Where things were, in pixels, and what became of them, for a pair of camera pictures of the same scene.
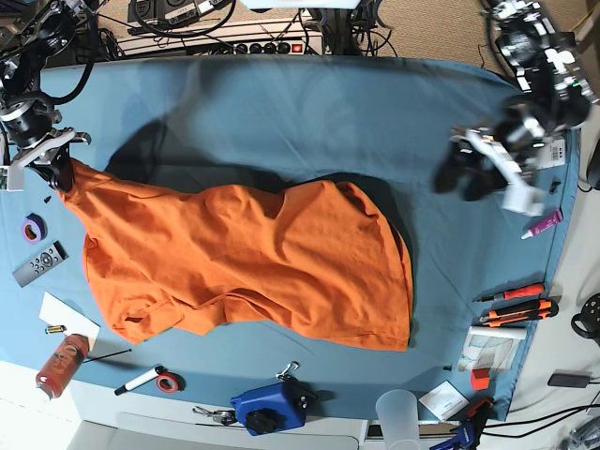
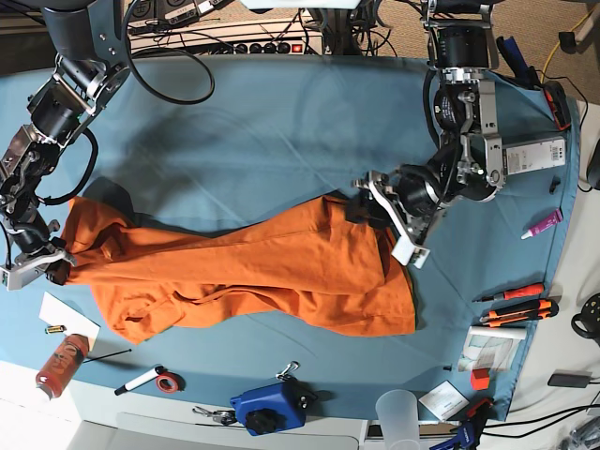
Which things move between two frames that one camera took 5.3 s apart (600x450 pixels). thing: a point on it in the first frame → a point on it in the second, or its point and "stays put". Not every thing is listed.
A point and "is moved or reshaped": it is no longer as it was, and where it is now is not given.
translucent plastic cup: [397, 412] stays put
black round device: [590, 317] stays put
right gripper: [513, 139] → [410, 193]
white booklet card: [443, 400] stays put
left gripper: [30, 127] → [40, 248]
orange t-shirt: [310, 258] is moved or reshaped
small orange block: [480, 378] stays put
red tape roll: [170, 382] stays put
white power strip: [291, 37] stays put
